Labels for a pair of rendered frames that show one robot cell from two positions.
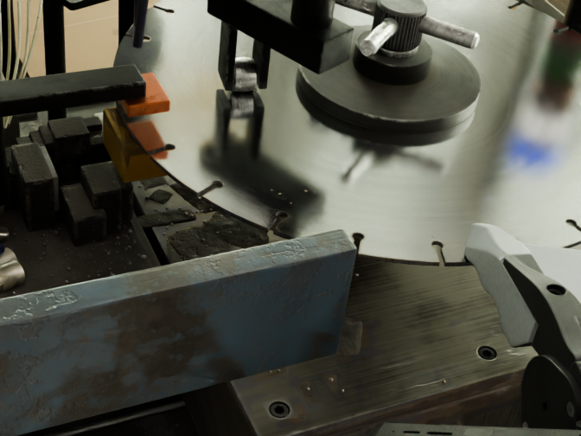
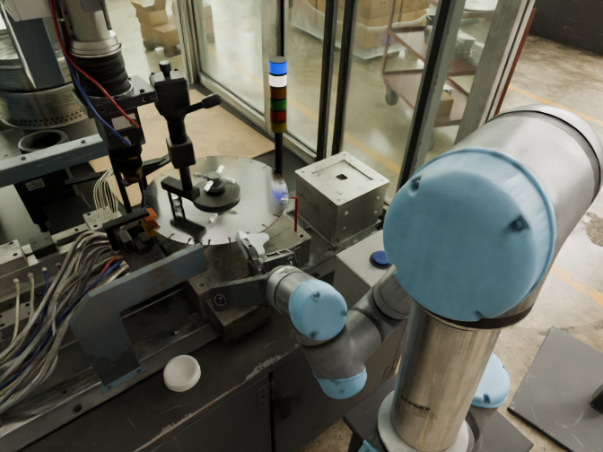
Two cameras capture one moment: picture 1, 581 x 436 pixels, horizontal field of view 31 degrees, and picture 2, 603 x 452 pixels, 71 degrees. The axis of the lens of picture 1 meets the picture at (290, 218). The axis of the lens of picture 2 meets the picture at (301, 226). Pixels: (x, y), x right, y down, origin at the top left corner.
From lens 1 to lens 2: 0.38 m
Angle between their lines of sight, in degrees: 8
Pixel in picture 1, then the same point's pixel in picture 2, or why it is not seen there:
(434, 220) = (228, 231)
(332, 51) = (194, 195)
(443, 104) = (230, 198)
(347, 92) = (204, 201)
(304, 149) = (195, 219)
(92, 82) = (135, 215)
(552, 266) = (254, 239)
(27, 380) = (132, 292)
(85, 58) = (135, 190)
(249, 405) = (194, 285)
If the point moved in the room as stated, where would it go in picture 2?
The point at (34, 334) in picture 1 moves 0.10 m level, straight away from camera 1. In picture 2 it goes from (131, 282) to (121, 245)
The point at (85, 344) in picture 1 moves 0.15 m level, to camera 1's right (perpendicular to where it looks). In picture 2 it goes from (144, 282) to (231, 274)
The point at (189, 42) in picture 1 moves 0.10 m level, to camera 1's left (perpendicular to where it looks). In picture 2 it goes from (161, 194) to (115, 196)
